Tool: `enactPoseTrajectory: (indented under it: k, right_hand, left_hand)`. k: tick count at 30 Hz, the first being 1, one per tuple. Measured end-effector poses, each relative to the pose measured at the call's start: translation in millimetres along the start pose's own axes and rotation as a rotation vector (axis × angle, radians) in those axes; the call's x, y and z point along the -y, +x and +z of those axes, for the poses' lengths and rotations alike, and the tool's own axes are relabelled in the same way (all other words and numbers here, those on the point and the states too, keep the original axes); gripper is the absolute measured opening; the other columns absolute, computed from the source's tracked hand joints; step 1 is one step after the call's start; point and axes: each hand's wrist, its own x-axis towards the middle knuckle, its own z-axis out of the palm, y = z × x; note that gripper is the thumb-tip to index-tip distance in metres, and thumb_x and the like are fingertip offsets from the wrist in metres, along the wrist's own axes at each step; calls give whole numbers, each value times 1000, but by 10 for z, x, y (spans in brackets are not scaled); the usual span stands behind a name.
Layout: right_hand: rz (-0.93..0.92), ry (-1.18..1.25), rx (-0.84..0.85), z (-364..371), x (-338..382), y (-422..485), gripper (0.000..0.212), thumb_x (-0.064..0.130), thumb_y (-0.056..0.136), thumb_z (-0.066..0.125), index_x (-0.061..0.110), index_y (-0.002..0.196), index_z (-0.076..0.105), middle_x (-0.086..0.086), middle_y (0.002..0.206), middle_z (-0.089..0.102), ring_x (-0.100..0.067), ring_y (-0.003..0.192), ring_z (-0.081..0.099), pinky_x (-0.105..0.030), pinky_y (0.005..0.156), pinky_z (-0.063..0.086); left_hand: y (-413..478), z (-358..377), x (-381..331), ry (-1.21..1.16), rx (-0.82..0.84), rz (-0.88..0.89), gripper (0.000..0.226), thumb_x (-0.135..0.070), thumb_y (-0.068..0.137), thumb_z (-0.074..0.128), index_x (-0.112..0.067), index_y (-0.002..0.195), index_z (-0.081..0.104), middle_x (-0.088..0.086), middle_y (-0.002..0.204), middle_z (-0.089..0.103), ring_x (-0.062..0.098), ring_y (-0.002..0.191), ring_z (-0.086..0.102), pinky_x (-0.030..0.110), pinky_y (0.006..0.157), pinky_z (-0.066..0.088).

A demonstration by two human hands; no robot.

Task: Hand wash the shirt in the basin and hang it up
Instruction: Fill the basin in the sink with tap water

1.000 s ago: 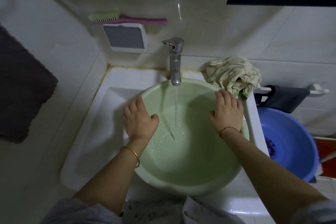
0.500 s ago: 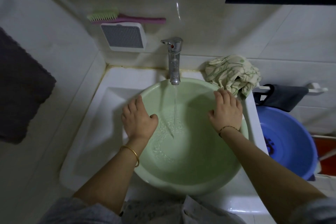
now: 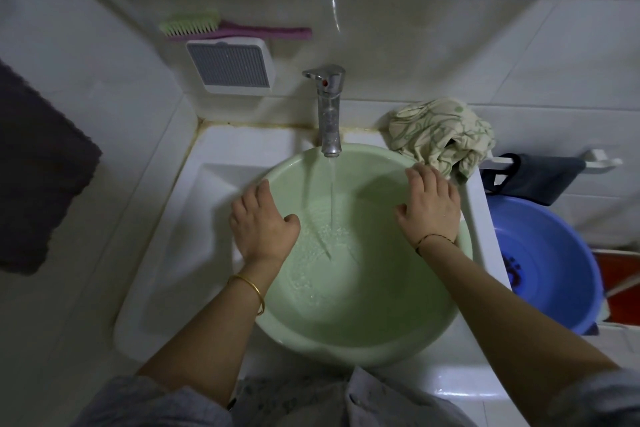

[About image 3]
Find white ceramic sink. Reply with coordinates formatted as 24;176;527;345
112;121;513;402

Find person's right forearm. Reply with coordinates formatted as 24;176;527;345
415;236;623;427

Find person's left forearm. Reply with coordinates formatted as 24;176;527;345
135;256;289;410

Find red bucket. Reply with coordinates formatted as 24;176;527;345
592;249;640;328

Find dark grey cloth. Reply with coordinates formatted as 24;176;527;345
481;153;587;207

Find blue plastic basin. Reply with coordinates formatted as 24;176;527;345
487;195;605;336

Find thin cord bracelet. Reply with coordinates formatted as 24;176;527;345
415;233;457;258

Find cream leaf-patterned clothes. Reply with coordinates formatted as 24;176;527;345
388;98;497;183

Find dark purple towel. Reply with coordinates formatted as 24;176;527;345
0;59;103;276

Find person's left hand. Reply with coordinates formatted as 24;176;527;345
229;179;301;268

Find white wall box grey ribbed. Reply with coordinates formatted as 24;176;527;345
185;36;276;95

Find person's right hand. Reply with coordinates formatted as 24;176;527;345
395;163;461;250

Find metal faucet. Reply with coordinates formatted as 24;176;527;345
301;65;347;158

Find light green plastic basin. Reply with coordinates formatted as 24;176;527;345
252;143;473;368

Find person's grey patterned shirt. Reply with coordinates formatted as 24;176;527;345
72;366;640;427

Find gold bangle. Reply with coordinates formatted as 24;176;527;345
227;274;265;317

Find green and pink scrub brush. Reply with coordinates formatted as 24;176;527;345
159;9;313;41

